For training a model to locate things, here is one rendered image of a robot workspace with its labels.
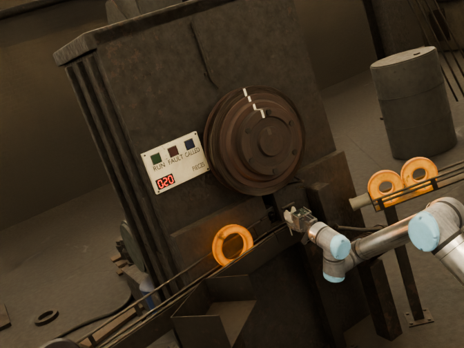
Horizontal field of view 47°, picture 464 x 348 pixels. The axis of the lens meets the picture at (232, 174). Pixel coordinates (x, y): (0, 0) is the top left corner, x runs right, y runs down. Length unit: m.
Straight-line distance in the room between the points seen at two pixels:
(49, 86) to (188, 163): 6.02
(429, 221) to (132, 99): 1.22
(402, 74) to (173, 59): 2.88
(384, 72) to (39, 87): 5.04
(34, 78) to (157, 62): 5.97
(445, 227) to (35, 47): 7.06
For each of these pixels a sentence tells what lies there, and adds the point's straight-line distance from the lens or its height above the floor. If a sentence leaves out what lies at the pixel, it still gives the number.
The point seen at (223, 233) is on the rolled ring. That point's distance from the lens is 2.27.
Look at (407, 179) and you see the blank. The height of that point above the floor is 0.72.
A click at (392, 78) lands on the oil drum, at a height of 0.76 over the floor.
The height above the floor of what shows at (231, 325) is 0.60.
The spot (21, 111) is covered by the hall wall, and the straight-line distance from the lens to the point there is 8.11.
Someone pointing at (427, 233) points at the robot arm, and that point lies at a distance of 1.79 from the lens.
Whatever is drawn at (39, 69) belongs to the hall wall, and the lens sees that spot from 8.18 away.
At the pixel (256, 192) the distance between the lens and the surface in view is 2.29.
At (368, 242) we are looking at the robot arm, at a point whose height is 0.64.
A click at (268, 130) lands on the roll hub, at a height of 1.16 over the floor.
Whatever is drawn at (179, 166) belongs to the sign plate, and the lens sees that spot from 2.27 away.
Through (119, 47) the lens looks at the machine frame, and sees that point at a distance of 2.22.
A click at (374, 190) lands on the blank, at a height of 0.71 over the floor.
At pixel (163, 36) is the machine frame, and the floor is 1.65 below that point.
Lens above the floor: 1.60
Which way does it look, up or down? 15 degrees down
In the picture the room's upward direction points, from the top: 19 degrees counter-clockwise
